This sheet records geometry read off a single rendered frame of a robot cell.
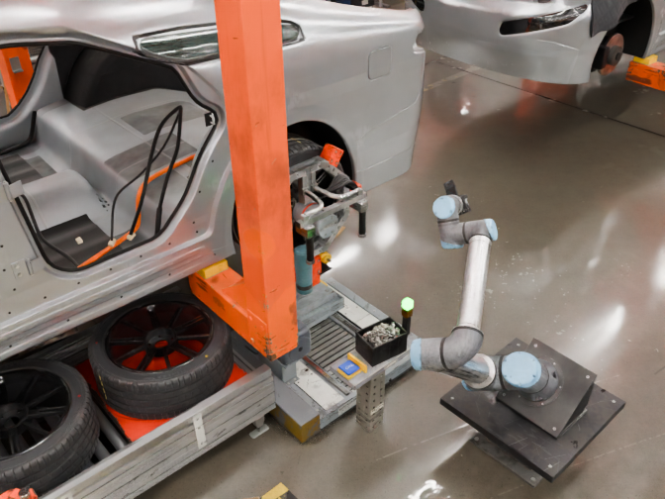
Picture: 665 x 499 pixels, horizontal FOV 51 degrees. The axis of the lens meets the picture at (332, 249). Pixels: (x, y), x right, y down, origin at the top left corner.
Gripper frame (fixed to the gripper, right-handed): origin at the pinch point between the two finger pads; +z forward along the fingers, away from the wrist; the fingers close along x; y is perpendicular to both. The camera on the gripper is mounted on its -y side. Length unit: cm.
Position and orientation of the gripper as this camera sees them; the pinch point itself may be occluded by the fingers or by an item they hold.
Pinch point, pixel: (462, 198)
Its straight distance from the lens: 322.7
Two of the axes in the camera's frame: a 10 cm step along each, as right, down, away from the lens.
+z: 4.1, -1.1, 9.0
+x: 8.2, -3.8, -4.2
